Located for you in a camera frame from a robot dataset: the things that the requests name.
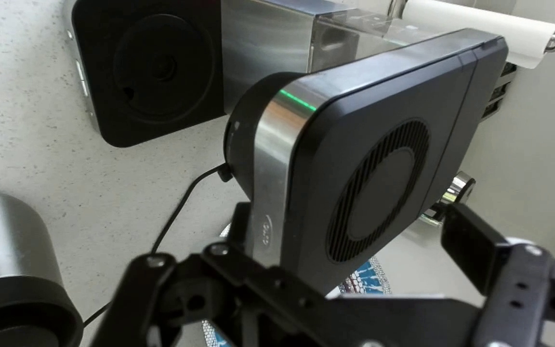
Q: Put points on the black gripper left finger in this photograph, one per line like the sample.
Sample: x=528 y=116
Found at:
x=158 y=295

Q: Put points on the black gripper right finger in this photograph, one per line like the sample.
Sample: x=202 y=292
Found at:
x=512 y=278

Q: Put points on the black silver coffeemaker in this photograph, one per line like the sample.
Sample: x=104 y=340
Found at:
x=337 y=130

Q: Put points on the steel coffee carafe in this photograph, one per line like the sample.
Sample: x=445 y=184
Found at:
x=34 y=309

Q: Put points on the white paper towel roll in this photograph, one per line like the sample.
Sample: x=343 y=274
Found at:
x=528 y=39

